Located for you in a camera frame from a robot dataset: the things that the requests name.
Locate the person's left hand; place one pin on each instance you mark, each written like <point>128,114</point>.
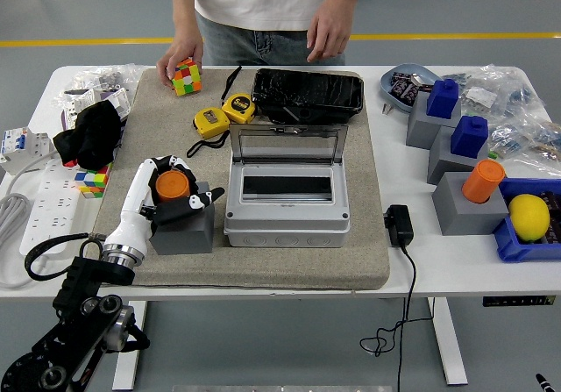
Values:
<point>331,28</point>

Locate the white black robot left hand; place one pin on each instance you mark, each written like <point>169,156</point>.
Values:
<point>133,208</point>

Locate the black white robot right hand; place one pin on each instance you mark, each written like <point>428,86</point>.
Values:
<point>545,384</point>

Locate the person's right hand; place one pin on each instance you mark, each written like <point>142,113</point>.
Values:
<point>182,52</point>

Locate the multicolour puzzle cube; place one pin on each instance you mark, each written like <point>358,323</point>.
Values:
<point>188,80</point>
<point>92,181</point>

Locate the orange cylinder battery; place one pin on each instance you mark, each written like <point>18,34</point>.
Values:
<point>482,181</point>
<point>173,188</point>

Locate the grey electrical box clear lid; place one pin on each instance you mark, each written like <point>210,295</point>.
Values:
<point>285,230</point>

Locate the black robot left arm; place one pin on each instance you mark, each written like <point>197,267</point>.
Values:
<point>87,317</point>

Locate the person's right forearm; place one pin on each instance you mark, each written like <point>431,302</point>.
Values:
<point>184,6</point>

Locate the grey cube holder block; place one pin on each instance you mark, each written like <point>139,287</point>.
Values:
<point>442,164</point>
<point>184,238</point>
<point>464,221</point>
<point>421,129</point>

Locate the black plastic tray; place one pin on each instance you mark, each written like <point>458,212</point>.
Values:
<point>307,87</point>

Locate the person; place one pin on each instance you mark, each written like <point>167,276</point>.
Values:
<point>263,2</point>

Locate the yellow tape measure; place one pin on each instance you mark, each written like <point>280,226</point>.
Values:
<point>211,122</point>

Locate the clear bag small screws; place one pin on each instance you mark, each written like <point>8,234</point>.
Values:
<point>109,76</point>

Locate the yellow tape measure 5m label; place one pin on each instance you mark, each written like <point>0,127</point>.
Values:
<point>239,108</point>

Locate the dark patterned snack packet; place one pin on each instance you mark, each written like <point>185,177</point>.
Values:
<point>399,76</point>
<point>404,91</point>

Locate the black cloth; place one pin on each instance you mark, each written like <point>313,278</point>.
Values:
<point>94,133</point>

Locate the black table control panel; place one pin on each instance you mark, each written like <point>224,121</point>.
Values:
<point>517,301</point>

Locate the blue-grey bowl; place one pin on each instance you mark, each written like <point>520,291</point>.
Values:
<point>414,68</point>

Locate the small metal screws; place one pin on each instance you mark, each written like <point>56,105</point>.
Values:
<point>386,108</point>

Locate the white table leg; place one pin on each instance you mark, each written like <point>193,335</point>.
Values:
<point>125,374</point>
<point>449,344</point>

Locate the brown silver snack packet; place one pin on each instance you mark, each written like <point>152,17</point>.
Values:
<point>421,83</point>

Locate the clear bag white breakers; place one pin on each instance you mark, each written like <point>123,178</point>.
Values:
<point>76,102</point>

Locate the white circuit breaker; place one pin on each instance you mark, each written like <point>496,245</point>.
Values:
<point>26,146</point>

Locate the blue plastic block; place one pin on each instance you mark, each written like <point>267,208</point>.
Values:
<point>469,137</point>
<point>442,100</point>

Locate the blue storage bin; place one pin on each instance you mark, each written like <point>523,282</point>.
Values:
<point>508,247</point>

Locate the clear bag white connectors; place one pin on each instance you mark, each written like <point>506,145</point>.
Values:
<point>480,96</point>

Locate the yellow lemon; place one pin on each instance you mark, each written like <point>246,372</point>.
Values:
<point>529,216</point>

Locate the dark packets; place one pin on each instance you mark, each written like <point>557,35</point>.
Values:
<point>553,201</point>

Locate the grey-brown table mat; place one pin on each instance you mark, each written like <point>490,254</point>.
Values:
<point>307,269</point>

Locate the clear bag blue components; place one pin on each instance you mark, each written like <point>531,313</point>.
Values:
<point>521,94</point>

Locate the green connector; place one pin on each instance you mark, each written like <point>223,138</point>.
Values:
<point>493,154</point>

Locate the clear bag mixed components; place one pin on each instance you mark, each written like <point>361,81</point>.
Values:
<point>526,140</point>

